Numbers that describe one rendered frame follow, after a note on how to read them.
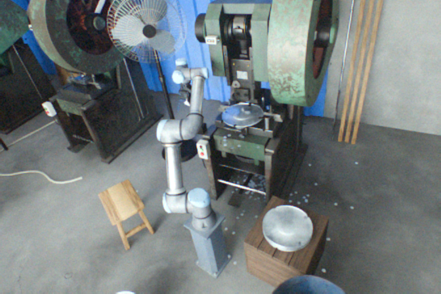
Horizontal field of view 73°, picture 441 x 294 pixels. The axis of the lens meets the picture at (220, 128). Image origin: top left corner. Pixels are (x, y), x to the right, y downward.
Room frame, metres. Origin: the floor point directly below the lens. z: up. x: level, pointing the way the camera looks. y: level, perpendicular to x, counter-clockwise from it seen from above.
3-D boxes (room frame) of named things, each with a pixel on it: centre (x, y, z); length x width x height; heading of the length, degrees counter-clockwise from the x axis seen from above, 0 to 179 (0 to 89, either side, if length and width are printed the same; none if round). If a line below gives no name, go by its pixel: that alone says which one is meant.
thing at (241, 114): (1.71, -0.17, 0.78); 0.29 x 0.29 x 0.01
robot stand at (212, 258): (1.13, 0.17, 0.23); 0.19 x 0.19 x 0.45; 48
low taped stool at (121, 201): (1.51, 0.80, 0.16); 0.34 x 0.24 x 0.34; 30
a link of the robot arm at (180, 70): (1.70, 0.19, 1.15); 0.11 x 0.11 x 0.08; 80
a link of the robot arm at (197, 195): (1.14, 0.18, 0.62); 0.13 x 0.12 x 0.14; 80
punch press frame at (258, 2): (1.94, -0.31, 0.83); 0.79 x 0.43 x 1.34; 149
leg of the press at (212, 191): (2.08, -0.08, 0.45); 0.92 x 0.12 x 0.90; 149
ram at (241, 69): (1.78, -0.21, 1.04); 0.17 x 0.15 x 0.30; 149
